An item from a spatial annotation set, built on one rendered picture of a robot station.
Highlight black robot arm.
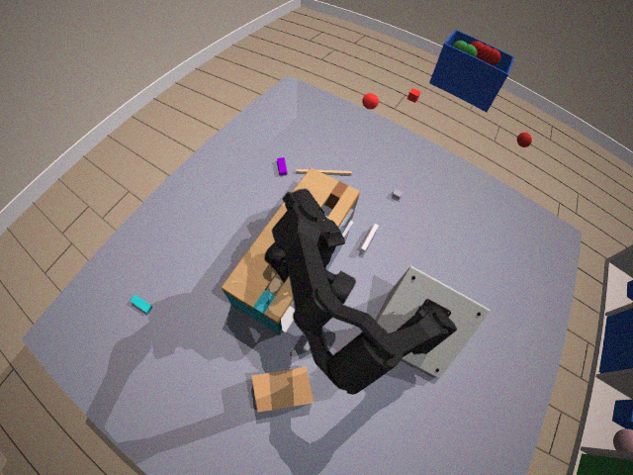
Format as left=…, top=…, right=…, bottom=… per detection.
left=272, top=188, right=457, bottom=395

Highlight small teal block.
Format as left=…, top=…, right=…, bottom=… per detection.
left=131, top=295, right=152, bottom=313

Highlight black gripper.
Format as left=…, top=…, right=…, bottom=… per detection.
left=265, top=241, right=357, bottom=304

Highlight small purple block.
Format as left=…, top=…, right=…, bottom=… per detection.
left=277, top=157, right=288, bottom=175

